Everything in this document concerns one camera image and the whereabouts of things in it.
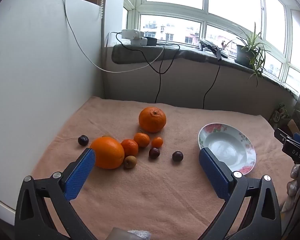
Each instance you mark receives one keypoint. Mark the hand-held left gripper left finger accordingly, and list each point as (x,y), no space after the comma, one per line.
(81,175)

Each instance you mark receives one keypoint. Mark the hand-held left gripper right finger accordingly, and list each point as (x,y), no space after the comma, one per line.
(213,176)

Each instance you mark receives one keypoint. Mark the floral white plate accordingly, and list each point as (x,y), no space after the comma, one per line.
(225,147)

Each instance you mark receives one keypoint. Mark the dark plum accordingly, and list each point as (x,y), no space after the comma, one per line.
(154,153)
(83,140)
(177,156)

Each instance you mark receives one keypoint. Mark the large smooth orange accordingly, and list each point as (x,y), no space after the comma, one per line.
(110,152)

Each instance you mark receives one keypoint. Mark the small oval mandarin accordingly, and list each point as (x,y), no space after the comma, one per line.
(157,142)

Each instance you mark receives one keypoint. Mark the mandarin with stem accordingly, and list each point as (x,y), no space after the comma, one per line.
(141,140)

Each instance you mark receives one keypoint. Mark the large rough-skinned orange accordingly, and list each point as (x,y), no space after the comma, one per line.
(152,121)

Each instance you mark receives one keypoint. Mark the person's right hand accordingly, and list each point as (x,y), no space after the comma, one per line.
(293,173)

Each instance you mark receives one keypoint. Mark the cardboard box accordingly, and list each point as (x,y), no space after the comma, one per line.
(293,127)

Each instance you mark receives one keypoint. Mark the green packet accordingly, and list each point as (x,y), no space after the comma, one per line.
(280,115)

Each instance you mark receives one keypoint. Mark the pink towel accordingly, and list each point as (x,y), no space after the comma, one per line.
(145,192)

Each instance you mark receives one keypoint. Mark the potted spider plant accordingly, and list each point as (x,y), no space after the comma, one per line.
(242,55)

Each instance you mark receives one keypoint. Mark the black inline adapter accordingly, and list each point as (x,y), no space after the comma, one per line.
(218,55)

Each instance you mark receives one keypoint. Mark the white cabinet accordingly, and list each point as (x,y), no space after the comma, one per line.
(35,80)

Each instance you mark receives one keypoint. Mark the grey windowsill cloth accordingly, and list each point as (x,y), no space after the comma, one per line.
(130,53)

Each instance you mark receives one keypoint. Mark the black power adapter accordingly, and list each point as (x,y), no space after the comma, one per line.
(152,41)

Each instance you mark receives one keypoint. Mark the white framed window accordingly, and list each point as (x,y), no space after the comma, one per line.
(205,0)

